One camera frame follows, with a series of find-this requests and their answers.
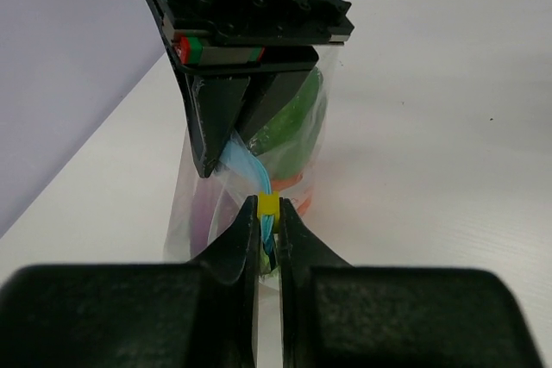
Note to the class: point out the purple toy eggplant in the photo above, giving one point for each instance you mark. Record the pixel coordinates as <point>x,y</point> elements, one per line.
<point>203,216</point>

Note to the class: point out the clear zip top bag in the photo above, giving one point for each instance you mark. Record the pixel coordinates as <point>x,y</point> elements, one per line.
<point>240,173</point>

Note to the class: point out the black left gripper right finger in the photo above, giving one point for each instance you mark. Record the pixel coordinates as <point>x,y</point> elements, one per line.
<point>335,314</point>

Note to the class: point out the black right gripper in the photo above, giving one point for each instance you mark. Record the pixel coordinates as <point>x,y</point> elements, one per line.
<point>215,37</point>

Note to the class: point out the orange toy pumpkin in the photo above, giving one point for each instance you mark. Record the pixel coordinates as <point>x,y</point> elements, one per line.
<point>298,189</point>

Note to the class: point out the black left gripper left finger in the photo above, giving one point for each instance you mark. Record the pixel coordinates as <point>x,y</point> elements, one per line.
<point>201,313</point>

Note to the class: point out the green toy bell pepper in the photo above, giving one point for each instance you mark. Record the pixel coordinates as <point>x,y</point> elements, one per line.
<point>286,143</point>

